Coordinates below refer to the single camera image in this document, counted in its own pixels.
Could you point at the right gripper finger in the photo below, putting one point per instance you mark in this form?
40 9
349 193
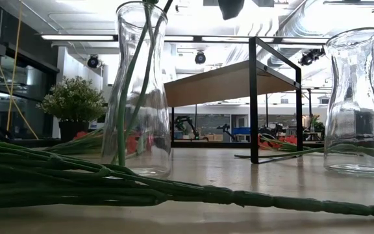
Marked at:
230 8

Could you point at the dark maroon artificial tulip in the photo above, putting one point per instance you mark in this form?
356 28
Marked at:
148 70

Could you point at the small red flower bunch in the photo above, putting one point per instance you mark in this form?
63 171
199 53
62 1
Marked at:
291 139

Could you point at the clear glass vase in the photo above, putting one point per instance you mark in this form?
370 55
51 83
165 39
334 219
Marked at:
352 97
154 136

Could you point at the background black robot arm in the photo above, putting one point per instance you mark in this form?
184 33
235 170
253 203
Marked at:
226 130
180 122

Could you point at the potted green plant white flowers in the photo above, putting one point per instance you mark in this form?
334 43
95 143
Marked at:
73 100

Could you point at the blue background bin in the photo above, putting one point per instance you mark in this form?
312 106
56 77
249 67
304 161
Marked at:
241 130

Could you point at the long ceiling light strip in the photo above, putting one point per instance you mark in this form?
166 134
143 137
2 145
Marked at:
76 37

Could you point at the purple artificial flower bunch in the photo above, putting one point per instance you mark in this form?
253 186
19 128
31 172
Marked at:
76 182

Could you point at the black ceiling camera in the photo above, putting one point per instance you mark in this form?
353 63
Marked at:
93 61
200 58
310 57

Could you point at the wooden shelf black metal frame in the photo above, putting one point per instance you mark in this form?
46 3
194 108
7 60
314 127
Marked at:
222 84

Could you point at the black metal table frame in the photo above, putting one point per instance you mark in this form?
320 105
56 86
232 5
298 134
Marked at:
206 144

